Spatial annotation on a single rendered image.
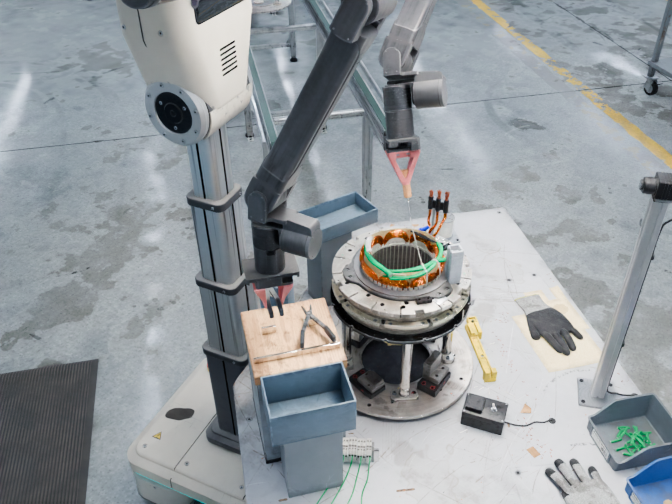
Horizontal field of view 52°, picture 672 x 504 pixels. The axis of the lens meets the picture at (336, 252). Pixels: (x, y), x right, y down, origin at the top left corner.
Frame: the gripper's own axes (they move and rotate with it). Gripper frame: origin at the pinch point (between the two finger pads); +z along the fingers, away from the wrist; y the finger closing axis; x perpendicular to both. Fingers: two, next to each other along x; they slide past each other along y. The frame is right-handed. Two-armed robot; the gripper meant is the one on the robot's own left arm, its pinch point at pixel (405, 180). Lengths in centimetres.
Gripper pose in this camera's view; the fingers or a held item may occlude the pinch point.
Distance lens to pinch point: 144.9
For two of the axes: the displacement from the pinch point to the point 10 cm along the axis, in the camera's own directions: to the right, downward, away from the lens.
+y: -0.3, -2.7, 9.6
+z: 1.2, 9.6, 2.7
